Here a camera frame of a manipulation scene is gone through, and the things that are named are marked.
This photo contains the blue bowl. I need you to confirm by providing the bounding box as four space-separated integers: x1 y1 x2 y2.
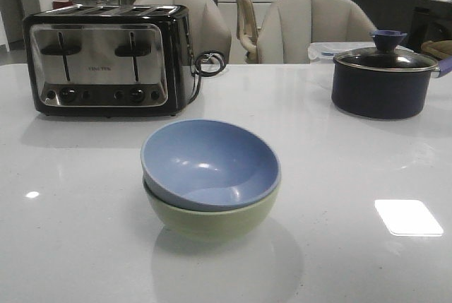
141 119 281 212

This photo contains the green bowl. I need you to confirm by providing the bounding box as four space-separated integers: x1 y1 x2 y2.
142 180 280 242

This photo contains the cream plastic chair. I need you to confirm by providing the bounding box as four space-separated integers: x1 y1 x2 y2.
235 0 258 64

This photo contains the beige armchair left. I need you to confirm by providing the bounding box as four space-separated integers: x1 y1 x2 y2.
133 0 232 64

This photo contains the beige armchair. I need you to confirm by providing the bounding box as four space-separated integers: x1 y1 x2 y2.
256 0 377 64
133 0 232 64

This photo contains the clear plastic food container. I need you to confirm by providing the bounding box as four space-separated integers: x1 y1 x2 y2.
307 41 414 65

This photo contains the beige armchair right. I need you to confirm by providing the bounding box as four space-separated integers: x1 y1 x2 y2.
256 0 377 64

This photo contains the dark blue cooking pot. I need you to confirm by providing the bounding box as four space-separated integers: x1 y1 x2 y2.
331 57 451 119

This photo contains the black and chrome toaster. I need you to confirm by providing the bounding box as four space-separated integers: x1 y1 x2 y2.
23 4 198 117

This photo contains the glass pot lid blue knob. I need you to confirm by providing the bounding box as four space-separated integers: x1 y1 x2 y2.
333 30 439 72

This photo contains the red bin in background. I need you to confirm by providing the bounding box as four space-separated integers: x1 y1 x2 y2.
52 0 73 9

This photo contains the black appliance at right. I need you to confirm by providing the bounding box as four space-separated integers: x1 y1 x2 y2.
407 0 451 52

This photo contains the black toaster power cord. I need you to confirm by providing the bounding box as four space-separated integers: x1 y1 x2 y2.
190 52 227 103

